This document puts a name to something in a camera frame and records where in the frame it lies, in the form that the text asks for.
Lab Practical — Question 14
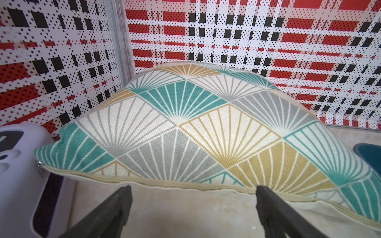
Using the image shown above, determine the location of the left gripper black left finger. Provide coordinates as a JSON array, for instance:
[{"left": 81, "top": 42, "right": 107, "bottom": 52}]
[{"left": 60, "top": 185, "right": 133, "bottom": 238}]

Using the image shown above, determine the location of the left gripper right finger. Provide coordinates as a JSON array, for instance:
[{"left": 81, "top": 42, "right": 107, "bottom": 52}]
[{"left": 256, "top": 185, "right": 326, "bottom": 238}]

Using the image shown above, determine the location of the teal storage box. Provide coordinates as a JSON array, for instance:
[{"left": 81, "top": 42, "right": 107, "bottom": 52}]
[{"left": 353, "top": 143, "right": 381, "bottom": 173}]

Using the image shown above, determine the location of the lavender I'm here jug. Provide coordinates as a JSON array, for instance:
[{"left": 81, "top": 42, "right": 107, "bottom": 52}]
[{"left": 1, "top": 123, "right": 75, "bottom": 238}]

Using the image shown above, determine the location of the fan pattern cushion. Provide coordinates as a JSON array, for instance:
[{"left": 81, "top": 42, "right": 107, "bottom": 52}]
[{"left": 34, "top": 61, "right": 381, "bottom": 230}]

